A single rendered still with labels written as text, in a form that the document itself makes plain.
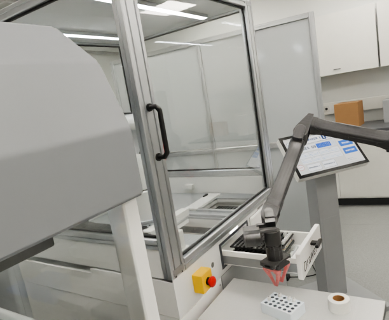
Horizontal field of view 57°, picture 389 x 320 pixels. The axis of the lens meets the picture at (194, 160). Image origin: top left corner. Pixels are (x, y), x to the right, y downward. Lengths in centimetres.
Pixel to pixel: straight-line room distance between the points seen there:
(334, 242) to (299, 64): 143
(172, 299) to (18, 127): 90
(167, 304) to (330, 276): 160
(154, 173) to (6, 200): 68
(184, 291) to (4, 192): 91
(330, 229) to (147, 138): 174
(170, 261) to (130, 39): 73
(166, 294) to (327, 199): 150
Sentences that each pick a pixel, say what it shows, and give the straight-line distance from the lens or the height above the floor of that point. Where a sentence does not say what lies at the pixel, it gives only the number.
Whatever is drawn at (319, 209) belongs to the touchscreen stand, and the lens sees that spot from 253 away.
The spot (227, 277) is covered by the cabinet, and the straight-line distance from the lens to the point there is 162.
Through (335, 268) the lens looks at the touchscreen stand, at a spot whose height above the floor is 25.
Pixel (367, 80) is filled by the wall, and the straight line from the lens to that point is 508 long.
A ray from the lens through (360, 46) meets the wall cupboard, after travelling 473.
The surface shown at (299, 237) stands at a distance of 167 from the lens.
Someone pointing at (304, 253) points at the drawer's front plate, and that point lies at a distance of 145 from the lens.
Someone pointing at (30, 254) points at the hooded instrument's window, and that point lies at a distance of 61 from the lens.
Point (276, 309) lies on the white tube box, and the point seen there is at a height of 80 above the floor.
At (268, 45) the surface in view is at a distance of 321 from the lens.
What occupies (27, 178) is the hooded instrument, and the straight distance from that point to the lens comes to 58.
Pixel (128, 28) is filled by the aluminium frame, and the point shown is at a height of 178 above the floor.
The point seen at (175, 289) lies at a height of 91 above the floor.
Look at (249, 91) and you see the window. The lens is 191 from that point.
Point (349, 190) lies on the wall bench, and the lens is 458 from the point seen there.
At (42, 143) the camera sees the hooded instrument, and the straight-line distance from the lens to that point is 60.
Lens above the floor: 154
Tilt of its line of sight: 10 degrees down
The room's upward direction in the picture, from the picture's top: 9 degrees counter-clockwise
